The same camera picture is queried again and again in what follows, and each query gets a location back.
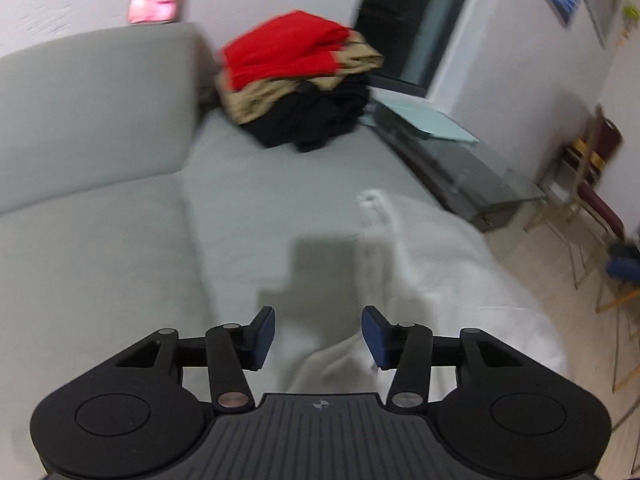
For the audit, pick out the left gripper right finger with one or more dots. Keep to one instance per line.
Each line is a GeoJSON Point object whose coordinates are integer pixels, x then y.
{"type": "Point", "coordinates": [382, 338]}

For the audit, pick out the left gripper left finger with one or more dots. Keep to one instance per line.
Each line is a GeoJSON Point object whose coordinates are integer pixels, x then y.
{"type": "Point", "coordinates": [258, 337]}

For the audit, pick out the white t-shirt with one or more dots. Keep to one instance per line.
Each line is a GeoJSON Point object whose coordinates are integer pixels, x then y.
{"type": "Point", "coordinates": [417, 263]}

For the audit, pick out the grey sofa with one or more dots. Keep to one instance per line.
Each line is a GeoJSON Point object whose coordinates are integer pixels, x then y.
{"type": "Point", "coordinates": [120, 215]}

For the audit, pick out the black folded garment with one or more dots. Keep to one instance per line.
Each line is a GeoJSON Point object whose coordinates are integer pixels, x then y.
{"type": "Point", "coordinates": [309, 118]}

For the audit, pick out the red folded garment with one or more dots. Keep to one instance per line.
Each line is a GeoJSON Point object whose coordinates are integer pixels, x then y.
{"type": "Point", "coordinates": [296, 45]}

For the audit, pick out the dark window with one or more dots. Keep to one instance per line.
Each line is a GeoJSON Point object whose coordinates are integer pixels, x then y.
{"type": "Point", "coordinates": [412, 36]}

